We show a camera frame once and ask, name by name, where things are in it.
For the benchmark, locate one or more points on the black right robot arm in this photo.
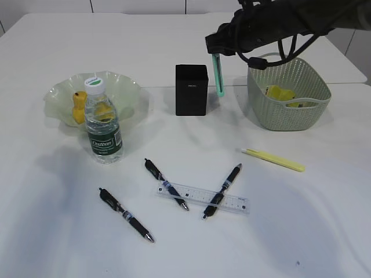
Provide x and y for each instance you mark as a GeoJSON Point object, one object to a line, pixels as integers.
{"type": "Point", "coordinates": [311, 17]}

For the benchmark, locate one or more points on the black square pen holder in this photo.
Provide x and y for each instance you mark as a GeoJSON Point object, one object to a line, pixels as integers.
{"type": "Point", "coordinates": [191, 90]}

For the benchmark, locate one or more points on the green ruffled glass plate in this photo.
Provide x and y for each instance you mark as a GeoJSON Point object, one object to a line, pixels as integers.
{"type": "Point", "coordinates": [121, 90]}

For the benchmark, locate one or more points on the black pen middle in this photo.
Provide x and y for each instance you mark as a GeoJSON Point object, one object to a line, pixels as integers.
{"type": "Point", "coordinates": [166, 184]}

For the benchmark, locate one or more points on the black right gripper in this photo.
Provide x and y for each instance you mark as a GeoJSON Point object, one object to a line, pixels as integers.
{"type": "Point", "coordinates": [249, 29]}

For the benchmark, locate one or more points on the yellow pear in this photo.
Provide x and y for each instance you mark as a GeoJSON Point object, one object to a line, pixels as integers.
{"type": "Point", "coordinates": [78, 110]}

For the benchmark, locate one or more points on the black pen right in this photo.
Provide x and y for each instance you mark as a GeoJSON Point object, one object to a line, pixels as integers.
{"type": "Point", "coordinates": [218, 197]}

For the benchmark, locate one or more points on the yellow waste paper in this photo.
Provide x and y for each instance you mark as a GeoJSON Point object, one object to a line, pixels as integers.
{"type": "Point", "coordinates": [277, 93]}

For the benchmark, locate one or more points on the teal utility knife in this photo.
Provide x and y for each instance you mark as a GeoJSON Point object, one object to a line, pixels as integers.
{"type": "Point", "coordinates": [218, 75]}

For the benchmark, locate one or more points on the black pen left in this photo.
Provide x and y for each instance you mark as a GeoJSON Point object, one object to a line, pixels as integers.
{"type": "Point", "coordinates": [126, 214]}

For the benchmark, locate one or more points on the clear plastic water bottle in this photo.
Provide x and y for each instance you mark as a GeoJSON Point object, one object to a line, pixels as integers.
{"type": "Point", "coordinates": [102, 123]}

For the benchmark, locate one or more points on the clear plastic ruler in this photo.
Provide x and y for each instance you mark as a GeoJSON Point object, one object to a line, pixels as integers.
{"type": "Point", "coordinates": [203, 197]}

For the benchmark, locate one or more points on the black pen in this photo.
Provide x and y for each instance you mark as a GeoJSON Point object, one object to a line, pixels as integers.
{"type": "Point", "coordinates": [218, 197]}
{"type": "Point", "coordinates": [126, 214]}
{"type": "Point", "coordinates": [166, 184]}

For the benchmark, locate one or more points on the green plastic woven basket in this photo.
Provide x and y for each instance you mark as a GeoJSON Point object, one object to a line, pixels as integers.
{"type": "Point", "coordinates": [312, 96]}

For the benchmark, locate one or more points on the yellow utility knife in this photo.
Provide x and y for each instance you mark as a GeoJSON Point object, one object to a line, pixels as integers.
{"type": "Point", "coordinates": [274, 159]}

